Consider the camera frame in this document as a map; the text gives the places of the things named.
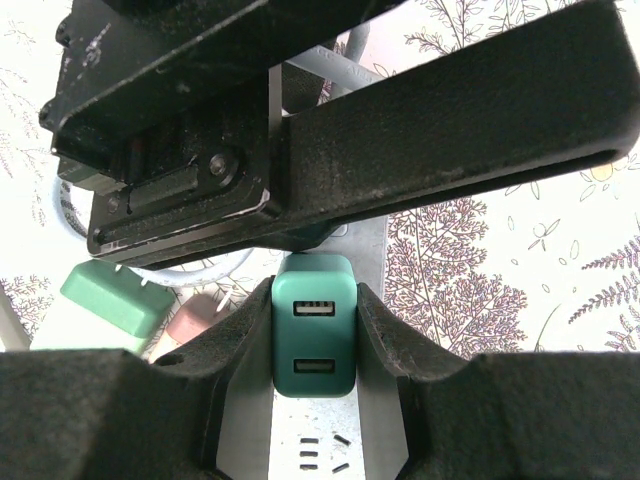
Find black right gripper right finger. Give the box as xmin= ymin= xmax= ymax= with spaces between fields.
xmin=357 ymin=283 xmax=640 ymax=480

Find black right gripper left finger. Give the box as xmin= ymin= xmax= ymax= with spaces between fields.
xmin=0 ymin=280 xmax=274 ymax=480

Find green charger plug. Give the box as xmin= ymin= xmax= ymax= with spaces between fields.
xmin=59 ymin=259 xmax=176 ymax=354

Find dusty pink charger plug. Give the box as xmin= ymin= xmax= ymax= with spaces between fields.
xmin=149 ymin=292 xmax=236 ymax=364

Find grey power strip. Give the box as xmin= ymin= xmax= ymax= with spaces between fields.
xmin=214 ymin=219 xmax=411 ymax=480

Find teal charger plug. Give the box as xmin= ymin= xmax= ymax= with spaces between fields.
xmin=271 ymin=253 xmax=357 ymax=399

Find floral table mat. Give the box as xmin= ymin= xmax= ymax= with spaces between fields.
xmin=0 ymin=0 xmax=640 ymax=361

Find grey power strip cable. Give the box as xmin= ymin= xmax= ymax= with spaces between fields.
xmin=52 ymin=19 xmax=401 ymax=289

